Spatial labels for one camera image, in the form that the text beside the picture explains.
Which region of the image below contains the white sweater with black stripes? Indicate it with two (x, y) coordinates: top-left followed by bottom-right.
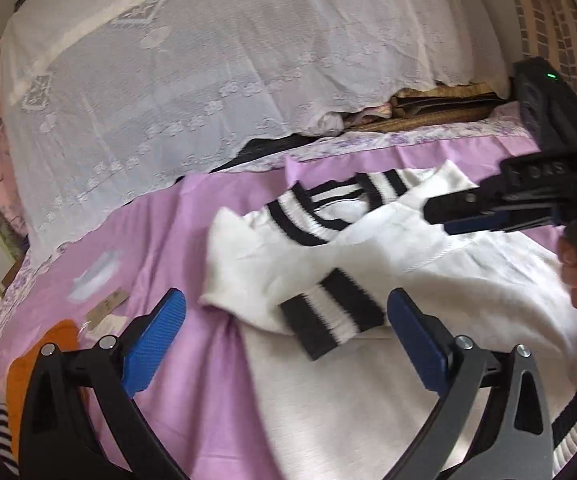
(198, 160), (577, 480)

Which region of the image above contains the purple bed sheet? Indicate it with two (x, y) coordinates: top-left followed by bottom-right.
(0, 105), (544, 480)

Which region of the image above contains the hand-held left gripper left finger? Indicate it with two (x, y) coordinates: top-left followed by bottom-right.
(18, 288), (189, 480)

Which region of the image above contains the white lace cover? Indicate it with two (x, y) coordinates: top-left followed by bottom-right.
(0, 0), (524, 266)

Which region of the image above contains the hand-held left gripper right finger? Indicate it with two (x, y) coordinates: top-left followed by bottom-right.
(387, 288), (555, 480)

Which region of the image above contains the orange cloth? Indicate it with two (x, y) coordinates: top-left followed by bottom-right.
(7, 320), (89, 441)

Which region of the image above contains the dark cloth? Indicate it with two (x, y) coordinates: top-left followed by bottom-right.
(213, 132), (314, 173)

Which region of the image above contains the brown woven mat stack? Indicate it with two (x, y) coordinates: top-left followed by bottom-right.
(391, 82), (511, 126)

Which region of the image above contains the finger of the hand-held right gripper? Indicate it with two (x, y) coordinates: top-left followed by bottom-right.
(423, 185), (509, 225)
(443, 207), (561, 236)

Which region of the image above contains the pink folded clothing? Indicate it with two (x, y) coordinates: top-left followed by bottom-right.
(313, 101), (394, 133)

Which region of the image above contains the paper tag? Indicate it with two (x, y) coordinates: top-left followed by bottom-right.
(81, 287), (132, 336)

